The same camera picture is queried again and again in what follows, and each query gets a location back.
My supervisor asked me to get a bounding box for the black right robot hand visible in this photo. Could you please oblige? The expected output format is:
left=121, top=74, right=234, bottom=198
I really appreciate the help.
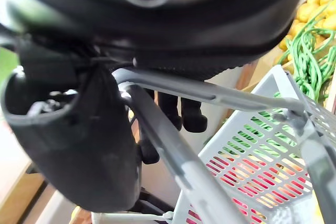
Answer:
left=0, top=0, right=314, bottom=213

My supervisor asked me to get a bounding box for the green long beans bundle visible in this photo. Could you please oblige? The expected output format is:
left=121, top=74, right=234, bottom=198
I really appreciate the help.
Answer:
left=220, top=91, right=299, bottom=158
left=278, top=0, right=336, bottom=104

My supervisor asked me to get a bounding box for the grey plastic shopping basket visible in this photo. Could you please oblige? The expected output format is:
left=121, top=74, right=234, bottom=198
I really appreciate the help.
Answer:
left=91, top=65, right=336, bottom=224

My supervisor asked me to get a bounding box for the wooden shelf board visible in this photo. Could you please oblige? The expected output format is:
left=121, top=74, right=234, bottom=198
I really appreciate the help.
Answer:
left=0, top=165, right=55, bottom=224

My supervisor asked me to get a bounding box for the red produce pile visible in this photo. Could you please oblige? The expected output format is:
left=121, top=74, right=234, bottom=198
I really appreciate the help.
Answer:
left=186, top=154, right=314, bottom=224

